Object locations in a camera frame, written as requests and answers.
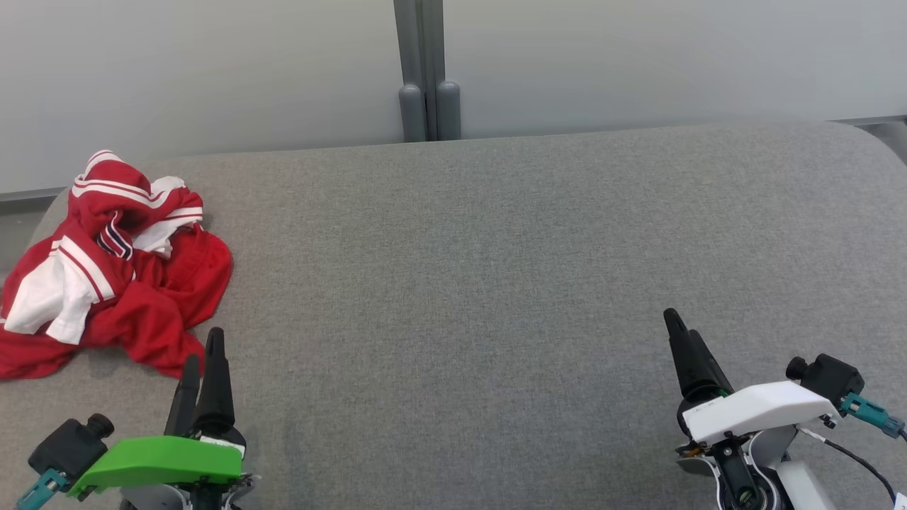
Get teal camera connector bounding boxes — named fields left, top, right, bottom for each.
left=14, top=467, right=69, bottom=510
left=842, top=393, right=906, bottom=438

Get grey fabric sofa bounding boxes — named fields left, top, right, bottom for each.
left=0, top=120, right=907, bottom=510

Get grey rounded post foot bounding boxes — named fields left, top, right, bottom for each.
left=398, top=84, right=427, bottom=143
left=435, top=80, right=462, bottom=141

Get red basketball jersey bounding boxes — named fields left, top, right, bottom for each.
left=69, top=149, right=206, bottom=260

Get teal left camera connector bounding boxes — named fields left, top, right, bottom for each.
left=14, top=467, right=69, bottom=510

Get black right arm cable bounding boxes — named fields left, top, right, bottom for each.
left=797, top=425, right=899, bottom=505

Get teal right camera connector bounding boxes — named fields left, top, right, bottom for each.
left=842, top=393, right=906, bottom=438

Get red basketball shorts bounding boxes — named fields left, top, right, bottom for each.
left=0, top=221, right=233, bottom=380

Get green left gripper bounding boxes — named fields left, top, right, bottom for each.
left=67, top=327, right=249, bottom=497

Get grey partition post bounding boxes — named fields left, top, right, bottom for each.
left=393, top=0, right=445, bottom=142

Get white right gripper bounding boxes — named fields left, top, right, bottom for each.
left=664, top=309, right=839, bottom=447

